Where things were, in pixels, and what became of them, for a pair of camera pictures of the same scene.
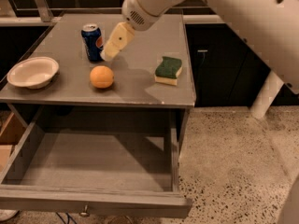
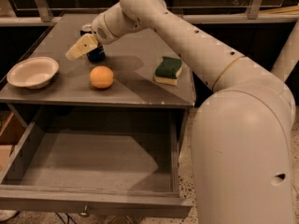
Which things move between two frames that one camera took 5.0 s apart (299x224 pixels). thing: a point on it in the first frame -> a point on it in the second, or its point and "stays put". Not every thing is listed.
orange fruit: (101, 77) stays put
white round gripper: (139, 12) -> (100, 30)
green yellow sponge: (168, 70) stays put
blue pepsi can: (93, 38) stays put
